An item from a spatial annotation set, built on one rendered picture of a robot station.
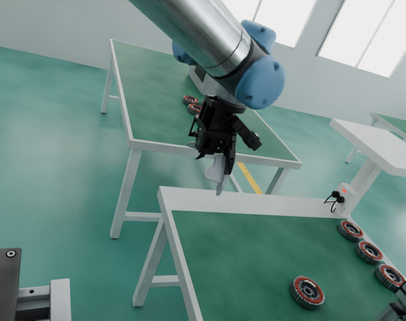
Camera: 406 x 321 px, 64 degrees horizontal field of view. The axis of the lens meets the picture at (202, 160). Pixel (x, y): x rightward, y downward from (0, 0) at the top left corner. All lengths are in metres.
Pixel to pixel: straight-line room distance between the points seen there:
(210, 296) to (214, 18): 0.84
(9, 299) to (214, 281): 0.65
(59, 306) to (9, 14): 4.29
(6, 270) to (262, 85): 0.52
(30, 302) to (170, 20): 0.54
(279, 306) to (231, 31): 0.92
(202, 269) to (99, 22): 3.94
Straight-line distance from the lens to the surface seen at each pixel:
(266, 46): 0.63
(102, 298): 1.89
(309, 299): 1.20
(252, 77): 0.44
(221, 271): 1.15
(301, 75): 5.85
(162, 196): 1.33
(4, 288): 0.64
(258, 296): 1.15
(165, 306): 1.93
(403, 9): 6.64
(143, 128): 1.79
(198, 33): 0.40
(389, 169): 1.32
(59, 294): 0.69
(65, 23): 4.68
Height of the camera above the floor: 1.56
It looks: 29 degrees down
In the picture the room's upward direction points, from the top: 21 degrees clockwise
